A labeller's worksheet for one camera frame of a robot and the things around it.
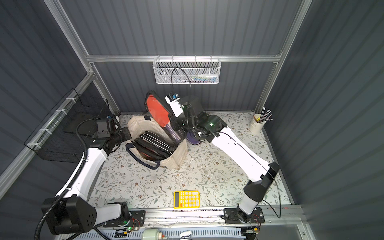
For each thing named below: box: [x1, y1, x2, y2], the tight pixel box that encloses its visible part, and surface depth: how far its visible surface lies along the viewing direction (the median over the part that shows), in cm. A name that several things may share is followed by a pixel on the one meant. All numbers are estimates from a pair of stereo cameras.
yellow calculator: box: [173, 190, 201, 209], surface depth 80 cm
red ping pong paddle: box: [147, 94, 181, 142], surface depth 70 cm
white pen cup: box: [249, 113, 267, 135], surface depth 104 cm
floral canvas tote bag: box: [125, 115, 188, 170], surface depth 86 cm
